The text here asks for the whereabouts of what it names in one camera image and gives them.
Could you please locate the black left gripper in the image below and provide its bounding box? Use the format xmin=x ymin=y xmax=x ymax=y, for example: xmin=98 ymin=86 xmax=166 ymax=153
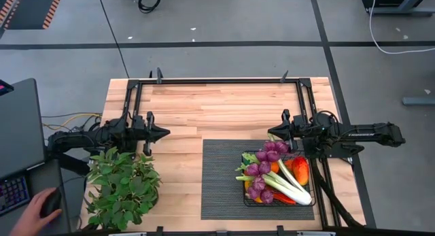
xmin=131 ymin=111 xmax=171 ymax=157

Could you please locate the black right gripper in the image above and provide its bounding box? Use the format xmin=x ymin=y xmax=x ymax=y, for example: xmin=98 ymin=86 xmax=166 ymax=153
xmin=267 ymin=109 xmax=309 ymax=152

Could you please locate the red orange mango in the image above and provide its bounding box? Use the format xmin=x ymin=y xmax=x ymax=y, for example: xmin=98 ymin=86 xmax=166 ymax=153
xmin=291 ymin=156 xmax=310 ymax=186

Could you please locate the white green bok choy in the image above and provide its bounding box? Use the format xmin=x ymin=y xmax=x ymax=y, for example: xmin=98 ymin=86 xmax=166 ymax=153
xmin=235 ymin=132 xmax=313 ymax=206

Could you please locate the orange carrot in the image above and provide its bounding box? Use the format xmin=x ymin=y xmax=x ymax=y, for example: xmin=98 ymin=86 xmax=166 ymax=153
xmin=271 ymin=191 xmax=296 ymax=205

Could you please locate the green leafy plant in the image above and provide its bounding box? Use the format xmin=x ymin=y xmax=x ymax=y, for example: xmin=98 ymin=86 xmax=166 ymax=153
xmin=84 ymin=146 xmax=162 ymax=231

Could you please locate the grey woven placemat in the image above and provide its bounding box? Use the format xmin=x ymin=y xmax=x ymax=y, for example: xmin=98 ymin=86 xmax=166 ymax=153
xmin=200 ymin=139 xmax=315 ymax=221

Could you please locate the black computer mouse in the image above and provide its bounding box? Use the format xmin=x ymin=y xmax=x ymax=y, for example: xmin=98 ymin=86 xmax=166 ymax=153
xmin=40 ymin=188 xmax=63 ymax=218

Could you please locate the dark grey desk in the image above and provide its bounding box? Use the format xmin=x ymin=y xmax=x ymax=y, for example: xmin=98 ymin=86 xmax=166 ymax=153
xmin=0 ymin=159 xmax=71 ymax=236

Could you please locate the grey desk foot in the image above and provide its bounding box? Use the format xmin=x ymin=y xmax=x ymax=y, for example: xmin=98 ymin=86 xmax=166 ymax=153
xmin=402 ymin=97 xmax=435 ymax=106

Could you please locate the person's hand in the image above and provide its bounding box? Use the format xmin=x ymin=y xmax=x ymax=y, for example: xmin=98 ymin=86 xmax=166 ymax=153
xmin=9 ymin=187 xmax=63 ymax=236

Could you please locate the black backlit keyboard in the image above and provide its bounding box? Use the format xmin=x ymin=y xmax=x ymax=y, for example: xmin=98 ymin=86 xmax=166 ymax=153
xmin=0 ymin=174 xmax=32 ymax=216

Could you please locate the device with red lights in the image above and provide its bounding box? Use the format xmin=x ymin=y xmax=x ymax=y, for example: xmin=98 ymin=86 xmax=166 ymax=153
xmin=0 ymin=78 xmax=15 ymax=97

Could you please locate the orange striped floor mat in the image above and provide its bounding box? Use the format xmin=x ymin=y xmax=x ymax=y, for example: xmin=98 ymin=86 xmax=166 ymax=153
xmin=0 ymin=0 xmax=65 ymax=38

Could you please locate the black wire basket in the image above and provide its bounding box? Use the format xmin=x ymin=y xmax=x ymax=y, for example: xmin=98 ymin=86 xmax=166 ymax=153
xmin=241 ymin=149 xmax=317 ymax=208

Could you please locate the black metal rig frame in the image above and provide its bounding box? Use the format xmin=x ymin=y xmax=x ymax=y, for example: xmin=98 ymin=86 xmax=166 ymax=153
xmin=117 ymin=67 xmax=366 ymax=236

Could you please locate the yellow cable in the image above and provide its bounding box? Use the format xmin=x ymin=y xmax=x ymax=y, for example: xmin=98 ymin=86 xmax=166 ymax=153
xmin=42 ymin=112 xmax=103 ymax=131

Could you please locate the white floor cable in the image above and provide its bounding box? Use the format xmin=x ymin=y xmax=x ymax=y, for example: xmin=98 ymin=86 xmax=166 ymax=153
xmin=368 ymin=0 xmax=435 ymax=56

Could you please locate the black coiled cable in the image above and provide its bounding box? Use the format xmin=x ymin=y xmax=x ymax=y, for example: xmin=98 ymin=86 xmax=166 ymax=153
xmin=137 ymin=0 xmax=162 ymax=14

